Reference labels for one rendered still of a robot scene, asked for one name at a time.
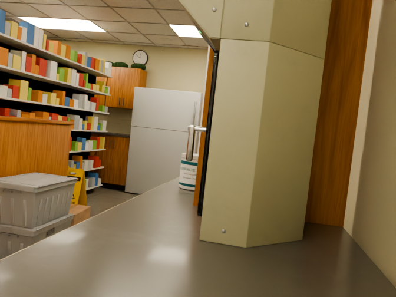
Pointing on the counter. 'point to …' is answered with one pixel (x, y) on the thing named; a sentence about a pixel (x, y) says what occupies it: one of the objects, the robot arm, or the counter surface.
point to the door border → (210, 132)
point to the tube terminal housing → (264, 121)
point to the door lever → (192, 140)
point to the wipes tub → (188, 172)
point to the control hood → (207, 17)
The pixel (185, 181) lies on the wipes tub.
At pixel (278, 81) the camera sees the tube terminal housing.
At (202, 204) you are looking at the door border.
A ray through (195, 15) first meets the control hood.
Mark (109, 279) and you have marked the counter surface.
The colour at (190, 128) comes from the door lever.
